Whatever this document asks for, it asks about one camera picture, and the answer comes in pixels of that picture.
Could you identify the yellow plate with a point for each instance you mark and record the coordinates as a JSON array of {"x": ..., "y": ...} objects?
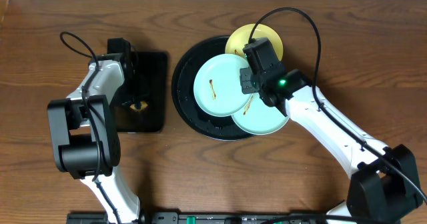
[{"x": 239, "y": 38}]

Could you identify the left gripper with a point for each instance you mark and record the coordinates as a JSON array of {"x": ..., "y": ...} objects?
[{"x": 134, "y": 92}]

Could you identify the black rectangular tray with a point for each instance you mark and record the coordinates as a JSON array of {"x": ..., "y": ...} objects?
[{"x": 153, "y": 73}]

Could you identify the mint plate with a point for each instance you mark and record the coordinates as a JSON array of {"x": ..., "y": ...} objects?
[
  {"x": 257, "y": 118},
  {"x": 217, "y": 89}
]

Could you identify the green yellow sponge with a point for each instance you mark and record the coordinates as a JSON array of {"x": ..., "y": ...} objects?
[{"x": 139, "y": 106}]

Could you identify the black round tray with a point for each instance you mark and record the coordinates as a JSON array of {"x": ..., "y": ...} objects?
[{"x": 222, "y": 128}]

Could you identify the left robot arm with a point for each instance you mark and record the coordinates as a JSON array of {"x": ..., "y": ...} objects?
[{"x": 84, "y": 137}]

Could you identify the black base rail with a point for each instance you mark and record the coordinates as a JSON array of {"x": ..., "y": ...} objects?
[{"x": 176, "y": 218}]

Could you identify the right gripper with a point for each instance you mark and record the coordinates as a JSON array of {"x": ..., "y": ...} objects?
[{"x": 245, "y": 76}]

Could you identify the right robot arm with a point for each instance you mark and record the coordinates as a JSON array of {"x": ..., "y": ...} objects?
[{"x": 384, "y": 181}]

